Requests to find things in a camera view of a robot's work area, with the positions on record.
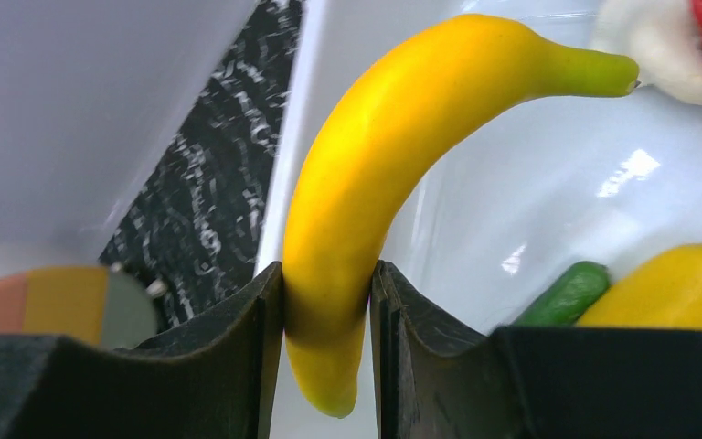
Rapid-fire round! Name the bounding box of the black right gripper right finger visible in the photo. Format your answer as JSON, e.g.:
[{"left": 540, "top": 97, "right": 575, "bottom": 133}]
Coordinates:
[{"left": 370, "top": 262, "right": 702, "bottom": 438}]

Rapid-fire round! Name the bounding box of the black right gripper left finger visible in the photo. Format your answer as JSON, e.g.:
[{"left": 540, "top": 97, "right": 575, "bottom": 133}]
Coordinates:
[{"left": 0, "top": 262, "right": 282, "bottom": 438}]

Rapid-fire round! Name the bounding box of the long yellow banana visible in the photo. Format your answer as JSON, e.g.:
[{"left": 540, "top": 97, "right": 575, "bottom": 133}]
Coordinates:
[{"left": 282, "top": 14, "right": 639, "bottom": 418}]

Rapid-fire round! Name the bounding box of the white garlic head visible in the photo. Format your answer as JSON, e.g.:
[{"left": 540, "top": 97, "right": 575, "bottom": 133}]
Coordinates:
[{"left": 590, "top": 0, "right": 702, "bottom": 106}]

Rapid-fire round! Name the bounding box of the round pastel drawer cabinet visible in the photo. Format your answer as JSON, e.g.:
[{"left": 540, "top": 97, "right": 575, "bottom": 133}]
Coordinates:
[{"left": 0, "top": 265, "right": 160, "bottom": 348}]

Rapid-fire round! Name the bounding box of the green cucumber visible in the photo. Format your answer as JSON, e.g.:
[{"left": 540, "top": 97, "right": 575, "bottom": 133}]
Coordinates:
[{"left": 513, "top": 261, "right": 611, "bottom": 327}]

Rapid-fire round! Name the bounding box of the yellow mango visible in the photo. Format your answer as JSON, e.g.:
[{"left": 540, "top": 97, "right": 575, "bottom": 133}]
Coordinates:
[{"left": 576, "top": 243, "right": 702, "bottom": 330}]

